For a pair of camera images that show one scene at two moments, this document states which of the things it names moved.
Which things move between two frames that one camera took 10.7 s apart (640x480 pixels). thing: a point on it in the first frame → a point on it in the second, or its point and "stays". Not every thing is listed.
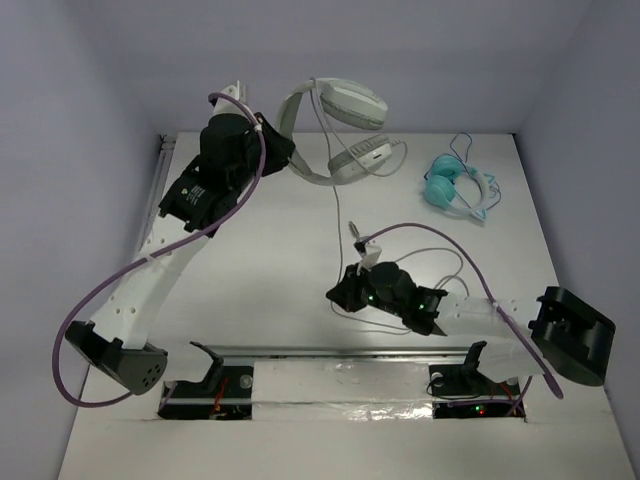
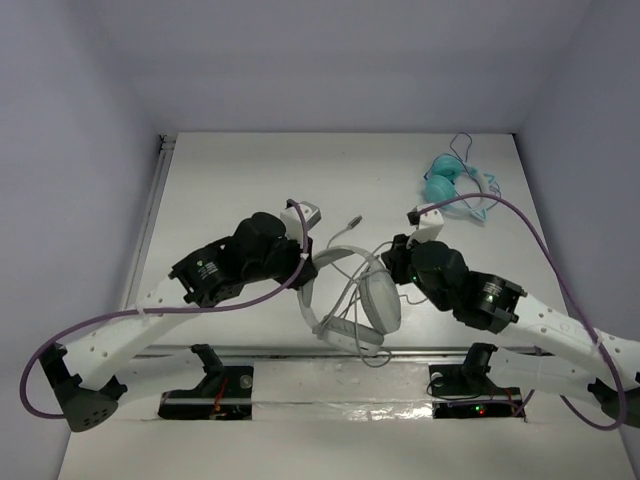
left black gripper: (273, 145) → (304, 270)
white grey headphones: (353, 103) → (347, 334)
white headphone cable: (391, 170) → (356, 280)
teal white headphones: (457, 188) stays
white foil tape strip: (342, 391) stays
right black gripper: (346, 291) → (396, 258)
